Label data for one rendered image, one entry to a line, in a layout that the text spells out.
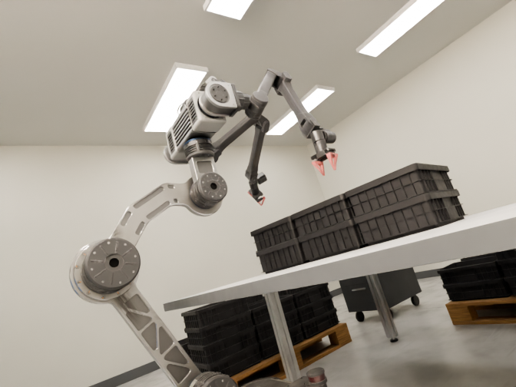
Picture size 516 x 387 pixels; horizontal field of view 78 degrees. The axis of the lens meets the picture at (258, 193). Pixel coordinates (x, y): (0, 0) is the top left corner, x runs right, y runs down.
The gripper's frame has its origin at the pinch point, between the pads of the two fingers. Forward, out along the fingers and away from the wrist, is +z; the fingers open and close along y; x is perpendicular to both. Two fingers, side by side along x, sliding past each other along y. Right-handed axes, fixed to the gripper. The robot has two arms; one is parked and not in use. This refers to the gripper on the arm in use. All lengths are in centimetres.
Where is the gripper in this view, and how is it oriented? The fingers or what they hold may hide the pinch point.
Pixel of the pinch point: (329, 171)
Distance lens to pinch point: 148.9
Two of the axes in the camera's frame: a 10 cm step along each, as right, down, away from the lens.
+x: -7.2, 0.1, -6.9
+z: 2.5, 9.4, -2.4
